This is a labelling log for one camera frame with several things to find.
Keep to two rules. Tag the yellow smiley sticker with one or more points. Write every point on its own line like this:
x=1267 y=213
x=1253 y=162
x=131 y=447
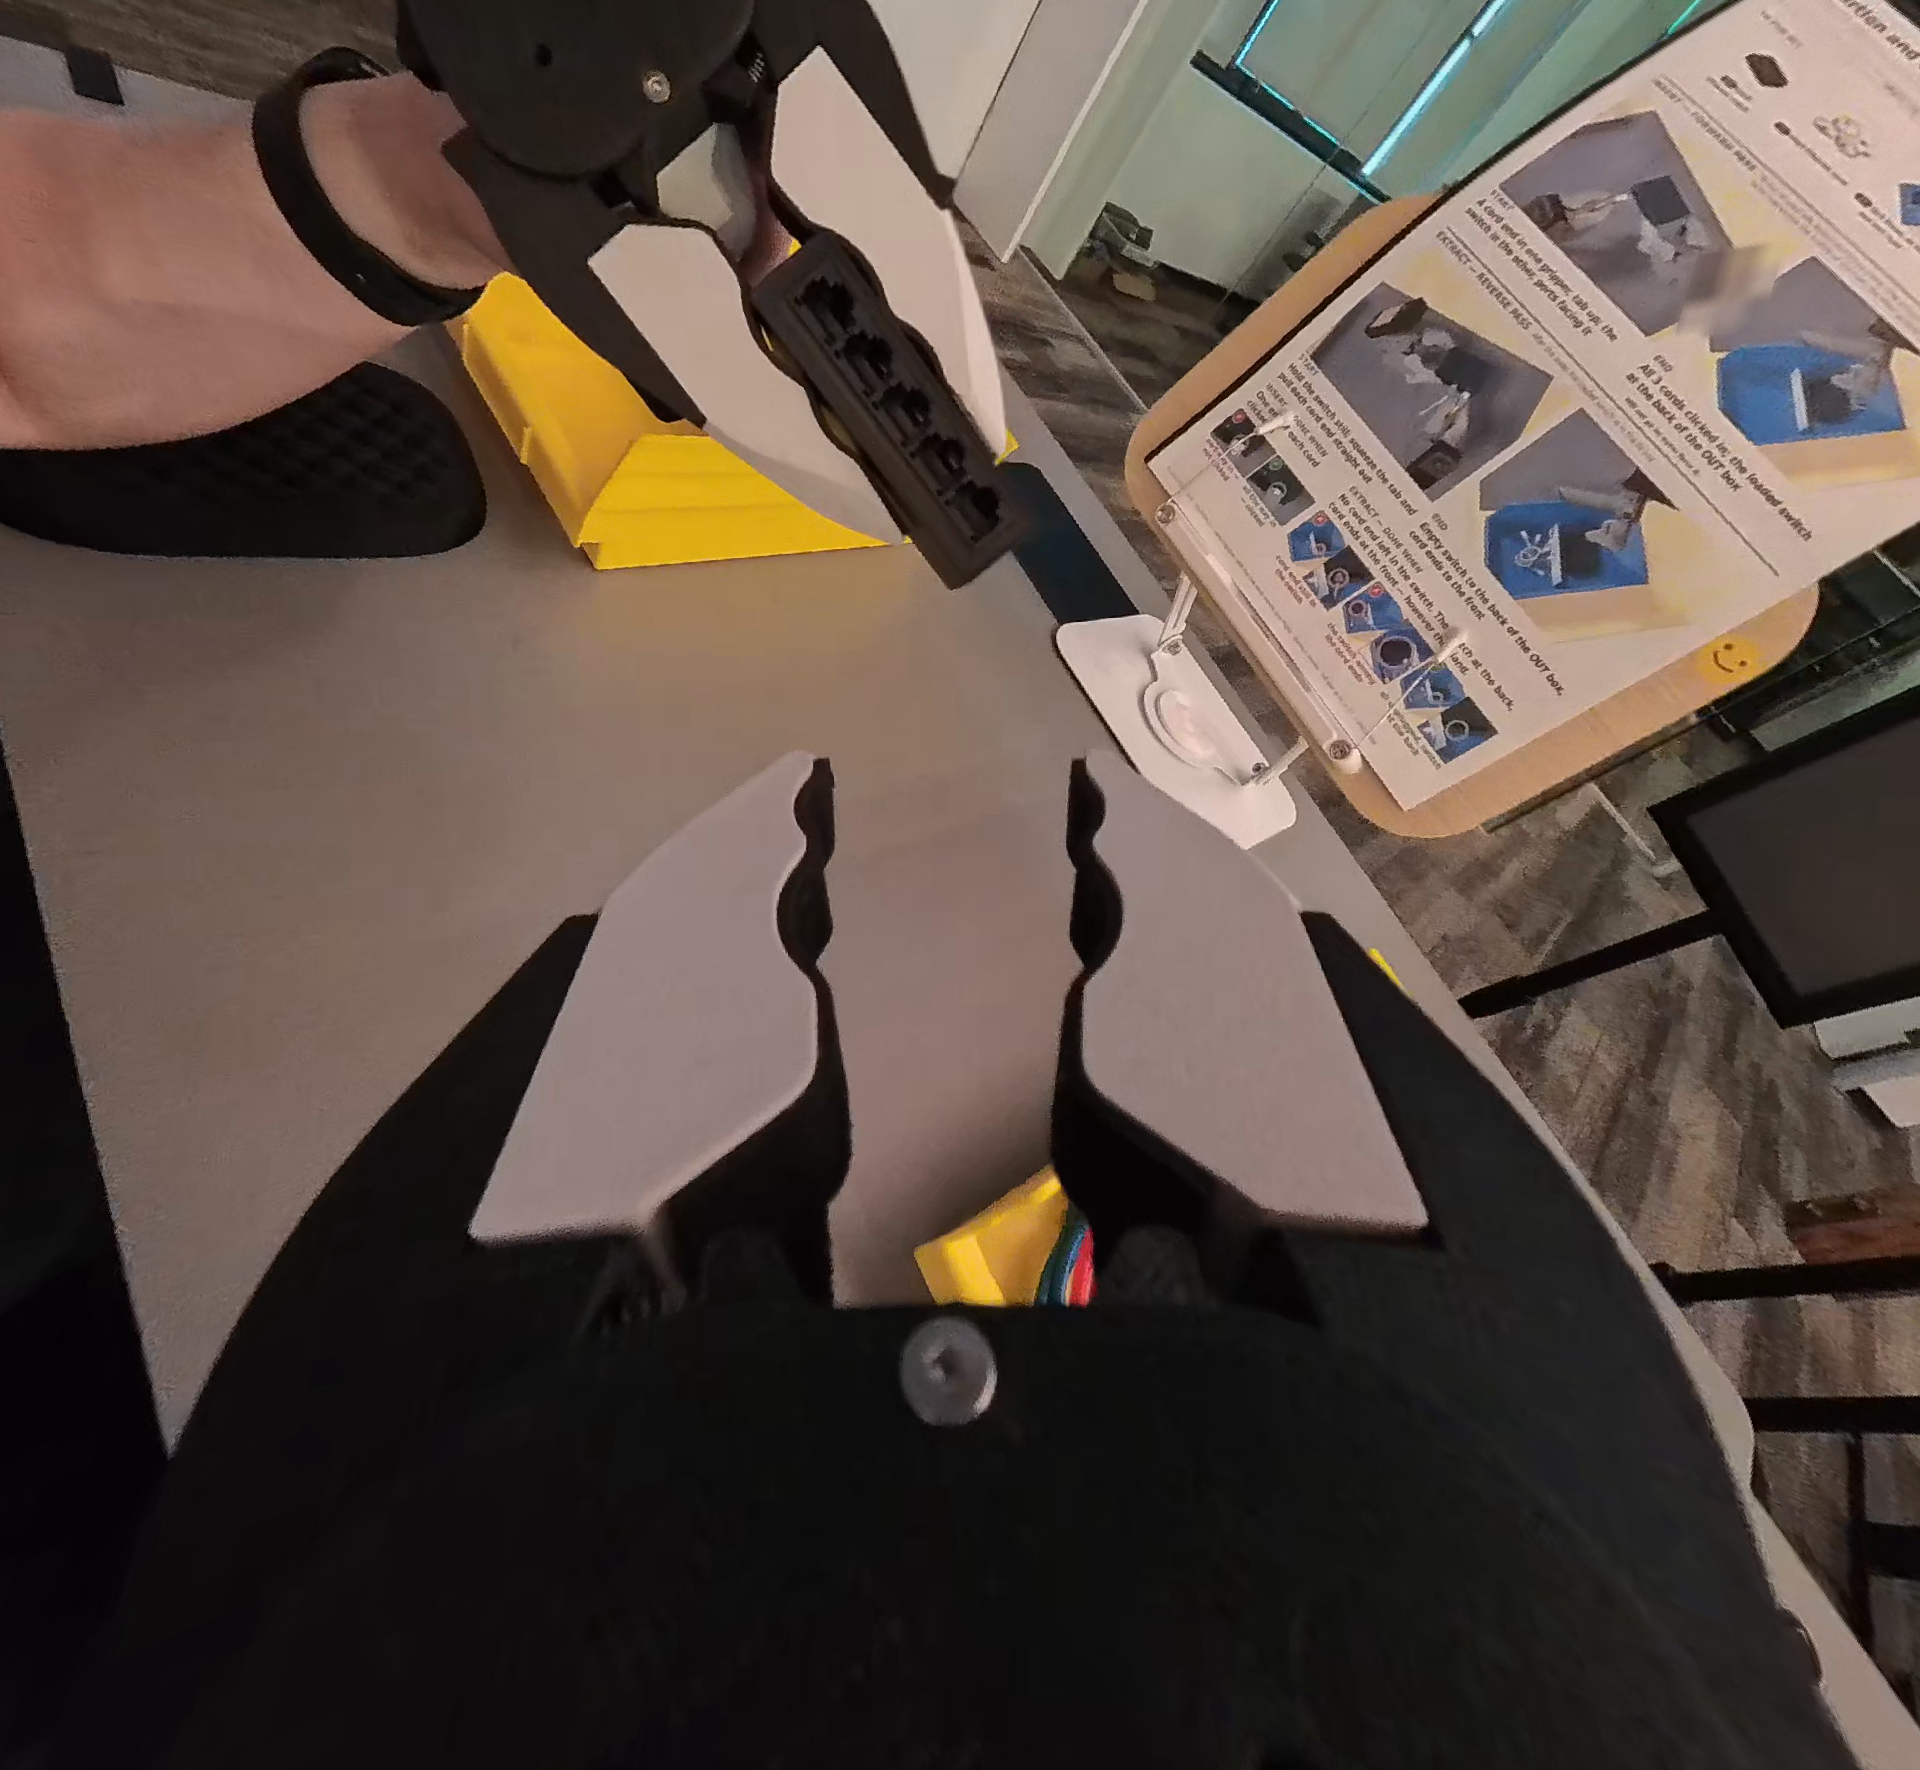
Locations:
x=1735 y=656

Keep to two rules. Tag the black metal table frame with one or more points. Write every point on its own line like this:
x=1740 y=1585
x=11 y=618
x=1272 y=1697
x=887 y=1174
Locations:
x=1800 y=1279

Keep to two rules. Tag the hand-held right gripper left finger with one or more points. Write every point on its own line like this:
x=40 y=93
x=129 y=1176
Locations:
x=674 y=1035

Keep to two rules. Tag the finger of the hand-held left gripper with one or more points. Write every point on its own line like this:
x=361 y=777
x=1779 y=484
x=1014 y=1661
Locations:
x=674 y=330
x=871 y=194

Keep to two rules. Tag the black wristband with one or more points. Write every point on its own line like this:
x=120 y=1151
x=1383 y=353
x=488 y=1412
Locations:
x=274 y=165

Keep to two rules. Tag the person's dark clothing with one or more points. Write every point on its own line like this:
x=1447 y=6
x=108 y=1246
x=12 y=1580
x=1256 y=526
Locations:
x=60 y=1125

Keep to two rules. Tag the wooden display board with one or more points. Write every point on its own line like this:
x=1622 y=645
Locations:
x=1575 y=750

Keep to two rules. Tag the person's left forearm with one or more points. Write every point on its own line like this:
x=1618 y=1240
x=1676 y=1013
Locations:
x=120 y=271

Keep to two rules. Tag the printed instruction sheet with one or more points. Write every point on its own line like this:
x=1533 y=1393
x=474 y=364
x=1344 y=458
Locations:
x=1501 y=571

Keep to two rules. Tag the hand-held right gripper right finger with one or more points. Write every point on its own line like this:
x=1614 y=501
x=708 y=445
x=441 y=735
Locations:
x=1230 y=1050

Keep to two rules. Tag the black monitor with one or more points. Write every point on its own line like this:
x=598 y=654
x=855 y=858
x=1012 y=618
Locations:
x=1815 y=870

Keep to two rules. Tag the person's left hand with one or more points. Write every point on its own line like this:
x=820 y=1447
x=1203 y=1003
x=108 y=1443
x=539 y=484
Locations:
x=390 y=180

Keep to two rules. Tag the black ethernet switch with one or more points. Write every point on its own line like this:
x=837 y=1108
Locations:
x=900 y=451

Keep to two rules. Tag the white stand base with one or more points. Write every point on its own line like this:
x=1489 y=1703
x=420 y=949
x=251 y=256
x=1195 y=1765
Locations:
x=1111 y=669

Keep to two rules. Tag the white panel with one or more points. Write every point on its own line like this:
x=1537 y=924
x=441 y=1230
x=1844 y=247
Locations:
x=1875 y=1042

